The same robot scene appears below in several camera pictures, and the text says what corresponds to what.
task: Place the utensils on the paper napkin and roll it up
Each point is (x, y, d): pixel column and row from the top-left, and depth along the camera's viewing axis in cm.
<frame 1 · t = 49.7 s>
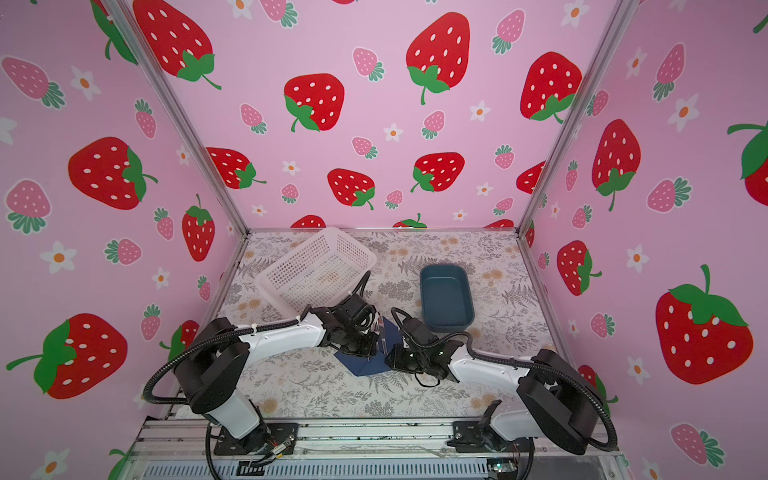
left hand: (379, 352, 85), fingers closed
right hand: (382, 361, 83), fingers closed
teal plastic tray: (446, 301, 101), on the table
white perforated plastic basket: (319, 273, 109), on the table

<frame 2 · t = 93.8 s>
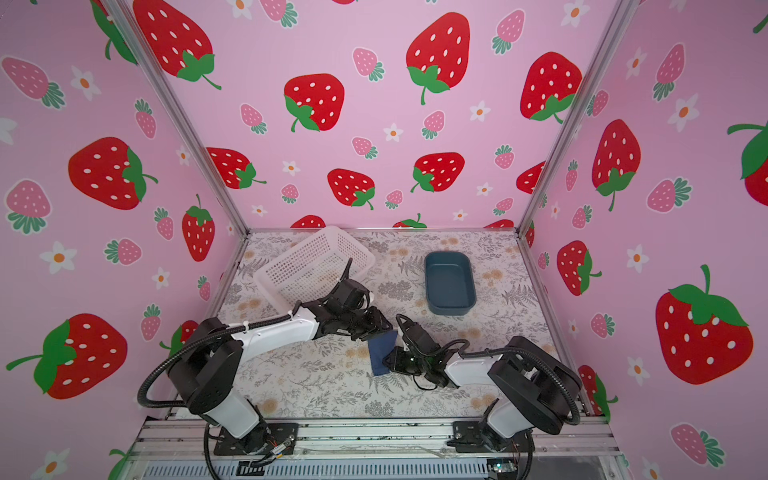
left hand: (392, 328, 83), fingers open
right hand: (380, 363, 85), fingers closed
teal plastic tray: (450, 283, 106), on the table
the other named things where they were.

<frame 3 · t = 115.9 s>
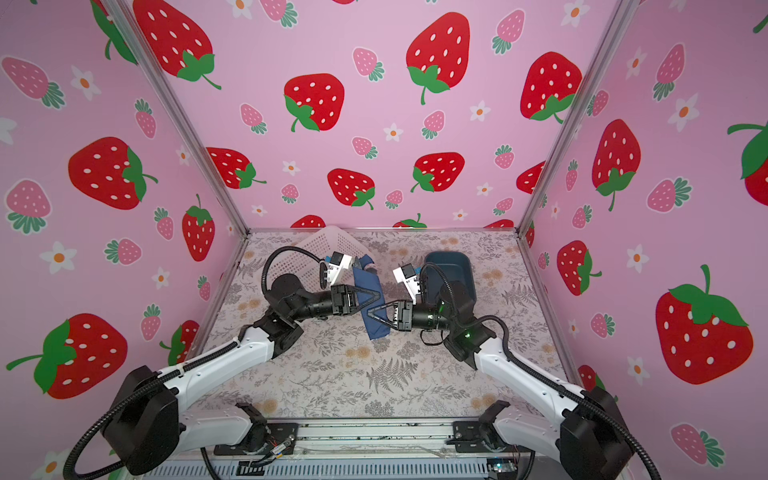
left hand: (376, 301, 64), fingers closed
right hand: (367, 317, 64), fingers closed
dark blue paper napkin: (367, 277, 68), point 33 cm above the table
the other named things where they were.

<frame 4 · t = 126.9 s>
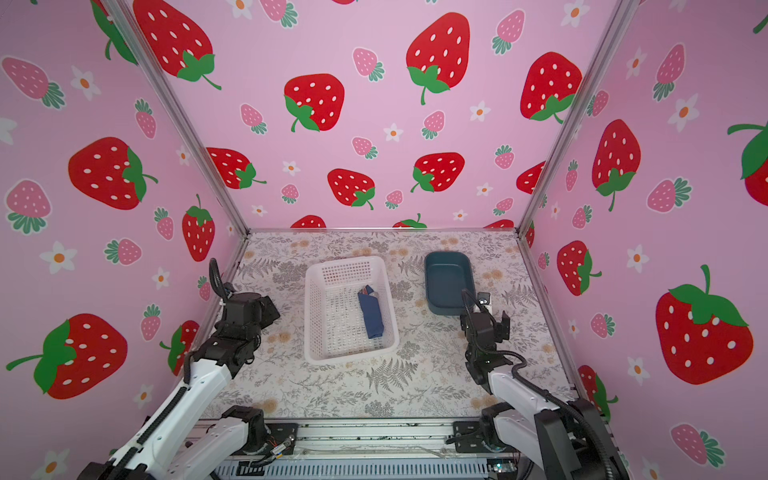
left hand: (253, 307, 81), fingers open
right hand: (488, 310, 87), fingers open
dark blue paper napkin: (371, 311, 98), point 2 cm above the table
